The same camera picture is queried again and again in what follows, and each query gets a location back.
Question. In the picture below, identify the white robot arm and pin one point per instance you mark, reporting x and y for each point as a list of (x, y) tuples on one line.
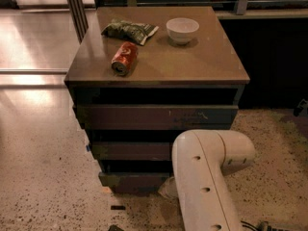
[(200, 161)]

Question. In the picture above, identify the dark top drawer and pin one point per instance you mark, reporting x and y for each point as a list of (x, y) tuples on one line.
[(155, 117)]

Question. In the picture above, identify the red soda can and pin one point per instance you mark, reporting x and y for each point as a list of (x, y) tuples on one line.
[(124, 58)]

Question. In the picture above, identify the dark middle drawer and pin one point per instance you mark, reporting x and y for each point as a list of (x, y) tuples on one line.
[(134, 151)]

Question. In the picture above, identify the dark wooden drawer cabinet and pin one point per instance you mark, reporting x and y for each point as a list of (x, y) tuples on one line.
[(205, 71)]

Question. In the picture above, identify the dark drawer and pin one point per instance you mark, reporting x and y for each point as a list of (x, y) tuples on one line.
[(133, 183), (134, 151), (155, 117)]

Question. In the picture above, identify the dark bottom drawer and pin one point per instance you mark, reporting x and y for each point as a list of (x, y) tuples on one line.
[(133, 183)]

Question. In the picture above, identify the white ceramic bowl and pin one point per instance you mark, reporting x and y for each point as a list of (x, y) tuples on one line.
[(181, 30)]

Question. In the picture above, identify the green chip bag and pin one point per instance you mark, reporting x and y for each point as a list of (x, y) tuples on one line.
[(135, 32)]

